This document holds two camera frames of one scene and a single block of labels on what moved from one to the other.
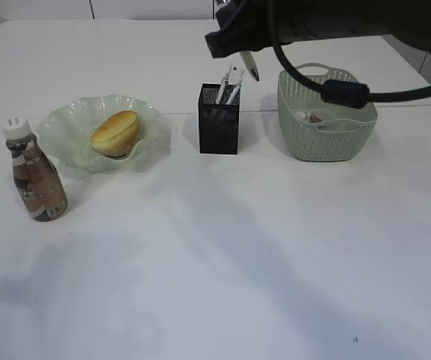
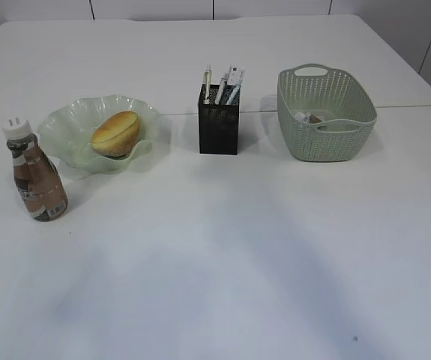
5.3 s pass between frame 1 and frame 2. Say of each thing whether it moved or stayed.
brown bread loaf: stayed
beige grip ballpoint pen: moved
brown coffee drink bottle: stayed
